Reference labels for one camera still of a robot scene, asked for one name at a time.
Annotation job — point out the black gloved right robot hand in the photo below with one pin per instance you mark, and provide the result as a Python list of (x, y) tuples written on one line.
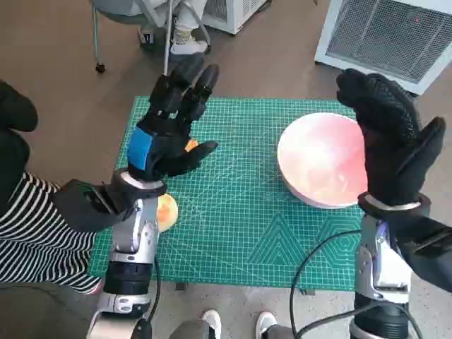
[(388, 141)]

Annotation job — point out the silver metal pole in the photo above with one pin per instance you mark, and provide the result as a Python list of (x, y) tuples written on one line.
[(169, 35)]

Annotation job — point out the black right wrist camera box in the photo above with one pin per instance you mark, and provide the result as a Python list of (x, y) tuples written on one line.
[(431, 247)]

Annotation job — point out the pink bowl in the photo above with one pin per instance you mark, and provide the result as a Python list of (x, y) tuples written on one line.
[(318, 155)]

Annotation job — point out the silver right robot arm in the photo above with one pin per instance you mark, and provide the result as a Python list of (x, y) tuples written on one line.
[(374, 261)]

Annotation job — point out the long toy bread loaf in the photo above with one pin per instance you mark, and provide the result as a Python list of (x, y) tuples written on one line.
[(191, 145)]

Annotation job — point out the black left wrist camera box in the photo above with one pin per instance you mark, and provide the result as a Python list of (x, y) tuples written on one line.
[(81, 205)]

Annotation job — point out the small white cabinet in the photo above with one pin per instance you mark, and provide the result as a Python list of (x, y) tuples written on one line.
[(226, 17)]

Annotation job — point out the white cabinet with mesh panel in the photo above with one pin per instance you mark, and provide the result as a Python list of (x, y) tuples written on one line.
[(381, 35)]

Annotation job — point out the green cutting mat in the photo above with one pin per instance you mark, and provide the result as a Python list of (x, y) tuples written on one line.
[(229, 212)]

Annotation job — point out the grey chair with castors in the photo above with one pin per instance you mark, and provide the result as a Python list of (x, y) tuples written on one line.
[(116, 7)]

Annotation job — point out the person in striped top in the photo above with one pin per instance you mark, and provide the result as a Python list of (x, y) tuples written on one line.
[(35, 229)]

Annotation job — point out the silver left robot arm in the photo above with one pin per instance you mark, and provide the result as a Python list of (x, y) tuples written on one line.
[(130, 243)]

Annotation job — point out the small black table clip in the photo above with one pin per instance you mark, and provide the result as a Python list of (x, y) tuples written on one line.
[(180, 286), (307, 291)]

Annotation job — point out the person with white shoes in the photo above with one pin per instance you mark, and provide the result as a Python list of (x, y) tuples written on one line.
[(212, 319)]

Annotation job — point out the round toy bread bun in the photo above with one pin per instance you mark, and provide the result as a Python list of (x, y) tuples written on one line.
[(167, 212)]

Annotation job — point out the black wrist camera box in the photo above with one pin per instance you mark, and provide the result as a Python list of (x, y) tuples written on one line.
[(81, 205), (431, 247)]

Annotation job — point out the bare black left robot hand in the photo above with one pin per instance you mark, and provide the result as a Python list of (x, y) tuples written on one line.
[(166, 141)]

